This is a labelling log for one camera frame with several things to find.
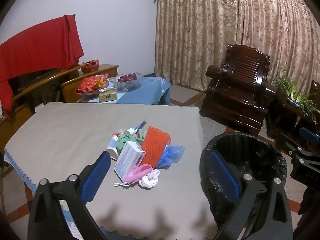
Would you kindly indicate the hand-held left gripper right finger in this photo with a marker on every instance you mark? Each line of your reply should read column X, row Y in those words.
column 225, row 175

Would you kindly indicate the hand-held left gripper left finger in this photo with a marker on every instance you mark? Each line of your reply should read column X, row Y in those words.
column 96, row 177

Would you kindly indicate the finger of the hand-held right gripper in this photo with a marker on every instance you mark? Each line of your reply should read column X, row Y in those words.
column 293, row 148
column 310, row 134

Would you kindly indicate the blue white paper cup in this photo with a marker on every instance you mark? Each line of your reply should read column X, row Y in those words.
column 112, row 150

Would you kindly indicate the black lined trash bin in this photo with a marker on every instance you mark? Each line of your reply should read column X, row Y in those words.
column 250, row 150

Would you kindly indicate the blue plastic bag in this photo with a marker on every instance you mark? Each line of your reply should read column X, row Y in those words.
column 172, row 155

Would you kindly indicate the green glove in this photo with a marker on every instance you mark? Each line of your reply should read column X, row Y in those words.
column 141, row 133
column 123, row 141

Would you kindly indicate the white elastic loop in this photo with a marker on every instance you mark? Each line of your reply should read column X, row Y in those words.
column 121, row 184

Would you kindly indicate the dark wooden side table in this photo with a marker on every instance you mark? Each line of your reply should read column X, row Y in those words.
column 282, row 120

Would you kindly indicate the white blue cardboard box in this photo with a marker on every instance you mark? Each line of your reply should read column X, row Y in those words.
column 128, row 158

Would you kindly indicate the pink plastic pouch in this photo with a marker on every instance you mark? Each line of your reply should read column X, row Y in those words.
column 137, row 173

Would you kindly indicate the dark wooden armchair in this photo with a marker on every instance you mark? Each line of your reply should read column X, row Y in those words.
column 237, row 92
column 315, row 90

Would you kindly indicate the green potted plant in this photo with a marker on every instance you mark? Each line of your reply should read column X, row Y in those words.
column 291, row 88

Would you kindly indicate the red crumpled wrapper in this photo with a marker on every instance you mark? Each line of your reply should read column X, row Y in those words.
column 117, row 131

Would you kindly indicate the white crumpled tissue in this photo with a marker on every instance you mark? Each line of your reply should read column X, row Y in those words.
column 149, row 178

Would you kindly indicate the blue white toothpaste tube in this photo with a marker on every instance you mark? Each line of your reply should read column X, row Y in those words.
column 133, row 129

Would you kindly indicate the orange foam net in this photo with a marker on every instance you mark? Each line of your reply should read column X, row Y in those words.
column 155, row 147

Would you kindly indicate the golden tissue box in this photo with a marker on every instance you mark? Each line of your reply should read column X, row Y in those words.
column 108, row 96

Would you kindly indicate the red gift packet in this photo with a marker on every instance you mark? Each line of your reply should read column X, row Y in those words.
column 86, row 84

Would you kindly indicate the yellow red snack bag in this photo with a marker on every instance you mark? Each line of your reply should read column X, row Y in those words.
column 101, row 81

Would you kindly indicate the blue covered side table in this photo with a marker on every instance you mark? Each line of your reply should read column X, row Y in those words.
column 142, row 92

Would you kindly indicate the glass fruit bowl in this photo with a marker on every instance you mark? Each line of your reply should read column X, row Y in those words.
column 130, row 85

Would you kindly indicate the light wooden chair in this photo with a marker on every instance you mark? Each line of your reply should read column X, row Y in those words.
column 20, row 110

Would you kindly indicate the red apple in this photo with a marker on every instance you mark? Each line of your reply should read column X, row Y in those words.
column 132, row 76
column 122, row 79

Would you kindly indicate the red patterned bag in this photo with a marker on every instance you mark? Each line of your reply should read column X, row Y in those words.
column 91, row 66

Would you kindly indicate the black television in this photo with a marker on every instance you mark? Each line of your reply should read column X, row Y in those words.
column 32, row 78

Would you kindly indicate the red cloth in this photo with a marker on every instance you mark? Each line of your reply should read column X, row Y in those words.
column 37, row 47

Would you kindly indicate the beige patterned curtain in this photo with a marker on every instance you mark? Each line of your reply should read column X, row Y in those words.
column 212, row 30

